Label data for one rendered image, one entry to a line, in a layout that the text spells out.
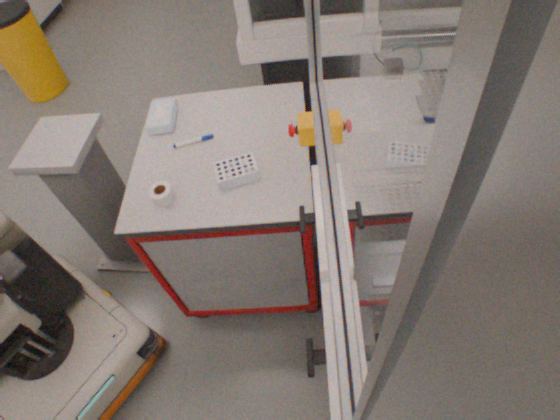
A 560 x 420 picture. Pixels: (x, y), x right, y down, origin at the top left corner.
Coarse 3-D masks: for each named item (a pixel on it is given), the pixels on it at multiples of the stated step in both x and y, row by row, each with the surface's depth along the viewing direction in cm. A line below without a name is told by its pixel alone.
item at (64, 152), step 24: (48, 120) 150; (72, 120) 148; (96, 120) 146; (24, 144) 142; (48, 144) 141; (72, 144) 139; (96, 144) 153; (24, 168) 135; (48, 168) 134; (72, 168) 133; (96, 168) 153; (72, 192) 151; (96, 192) 153; (120, 192) 172; (96, 216) 164; (96, 240) 181; (120, 240) 179; (120, 264) 194; (144, 264) 193
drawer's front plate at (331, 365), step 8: (328, 288) 79; (328, 296) 78; (328, 304) 77; (328, 312) 76; (328, 320) 75; (328, 328) 74; (328, 336) 73; (328, 344) 72; (328, 352) 71; (328, 360) 70; (328, 368) 69; (336, 368) 69; (328, 376) 68; (336, 376) 68; (328, 384) 72; (336, 384) 67; (336, 392) 67; (336, 400) 66; (336, 408) 65; (336, 416) 64
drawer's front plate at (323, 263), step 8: (312, 168) 98; (312, 176) 96; (320, 192) 93; (320, 200) 92; (320, 208) 90; (320, 216) 89; (320, 224) 88; (320, 232) 87; (320, 240) 85; (320, 248) 84; (320, 256) 83; (320, 264) 82; (320, 272) 82
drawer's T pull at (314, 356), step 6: (306, 342) 74; (312, 348) 73; (312, 354) 73; (318, 354) 73; (324, 354) 72; (312, 360) 72; (318, 360) 72; (324, 360) 72; (312, 366) 71; (312, 372) 71
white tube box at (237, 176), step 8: (224, 160) 121; (232, 160) 120; (240, 160) 120; (248, 160) 120; (216, 168) 119; (224, 168) 120; (232, 168) 118; (240, 168) 119; (248, 168) 118; (256, 168) 117; (216, 176) 117; (224, 176) 117; (232, 176) 117; (240, 176) 116; (248, 176) 117; (256, 176) 118; (224, 184) 117; (232, 184) 118; (240, 184) 119
